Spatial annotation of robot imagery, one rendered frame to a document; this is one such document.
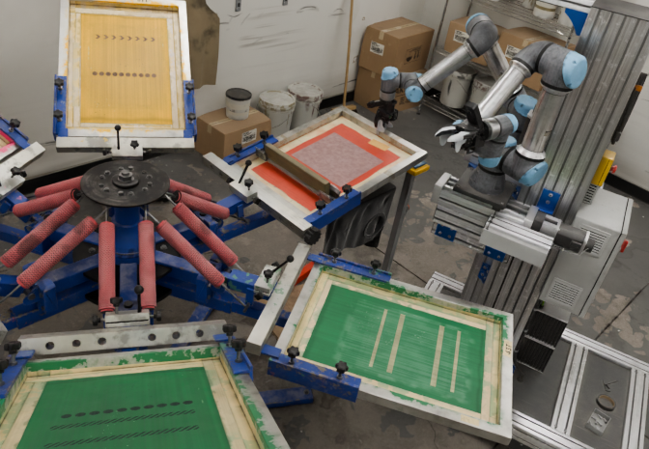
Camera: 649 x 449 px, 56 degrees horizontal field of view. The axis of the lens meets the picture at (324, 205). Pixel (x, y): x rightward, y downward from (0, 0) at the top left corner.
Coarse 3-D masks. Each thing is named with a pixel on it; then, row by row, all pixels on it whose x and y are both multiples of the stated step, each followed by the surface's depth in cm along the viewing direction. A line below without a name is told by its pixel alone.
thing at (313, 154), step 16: (336, 128) 318; (352, 128) 318; (304, 144) 306; (320, 144) 306; (336, 144) 307; (352, 144) 307; (304, 160) 295; (320, 160) 296; (272, 176) 285; (288, 176) 286
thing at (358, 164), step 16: (368, 144) 308; (336, 160) 296; (352, 160) 297; (368, 160) 297; (384, 160) 298; (336, 176) 287; (352, 176) 287; (368, 176) 288; (288, 192) 276; (304, 192) 277
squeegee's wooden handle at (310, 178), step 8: (272, 152) 284; (280, 152) 282; (272, 160) 288; (280, 160) 283; (288, 160) 278; (296, 160) 278; (288, 168) 281; (296, 168) 276; (304, 168) 273; (296, 176) 278; (304, 176) 274; (312, 176) 270; (320, 176) 269; (312, 184) 272; (320, 184) 268; (328, 184) 267; (328, 192) 270
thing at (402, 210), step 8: (416, 168) 326; (424, 168) 328; (408, 176) 333; (408, 184) 335; (408, 192) 338; (400, 200) 343; (408, 200) 343; (400, 208) 345; (408, 208) 346; (400, 216) 347; (400, 224) 351; (392, 232) 355; (392, 240) 357; (392, 248) 359; (384, 256) 366; (392, 256) 364; (384, 264) 368
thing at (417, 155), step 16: (336, 112) 323; (352, 112) 324; (304, 128) 310; (368, 128) 316; (400, 144) 304; (240, 160) 288; (416, 160) 294; (384, 176) 282; (272, 192) 271; (368, 192) 276
